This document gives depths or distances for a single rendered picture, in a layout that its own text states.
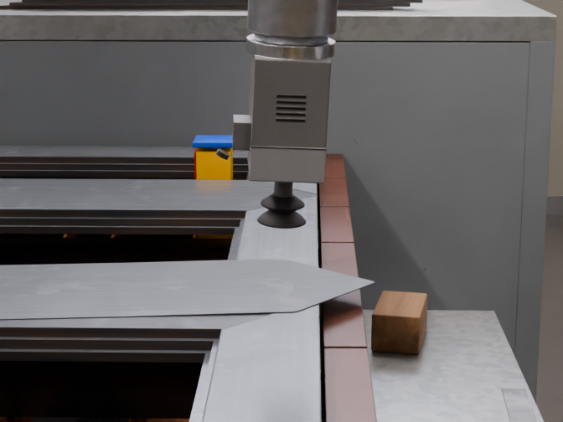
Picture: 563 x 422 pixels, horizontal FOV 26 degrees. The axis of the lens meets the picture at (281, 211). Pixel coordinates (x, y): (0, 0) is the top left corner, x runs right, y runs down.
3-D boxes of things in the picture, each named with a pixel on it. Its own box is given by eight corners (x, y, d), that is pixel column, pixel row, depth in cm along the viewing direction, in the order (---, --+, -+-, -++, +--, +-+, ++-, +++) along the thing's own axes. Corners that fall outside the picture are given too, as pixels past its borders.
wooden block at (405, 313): (419, 355, 151) (420, 316, 149) (370, 352, 152) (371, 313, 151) (426, 328, 160) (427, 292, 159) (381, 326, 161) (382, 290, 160)
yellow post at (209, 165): (198, 278, 182) (196, 151, 177) (201, 268, 187) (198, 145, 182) (231, 278, 182) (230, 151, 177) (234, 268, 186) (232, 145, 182)
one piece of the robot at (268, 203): (260, 187, 109) (259, 209, 109) (261, 201, 105) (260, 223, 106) (303, 189, 109) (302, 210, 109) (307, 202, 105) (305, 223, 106)
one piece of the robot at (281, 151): (219, -3, 106) (214, 177, 111) (220, 12, 98) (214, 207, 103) (332, 2, 107) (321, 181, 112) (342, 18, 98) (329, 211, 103)
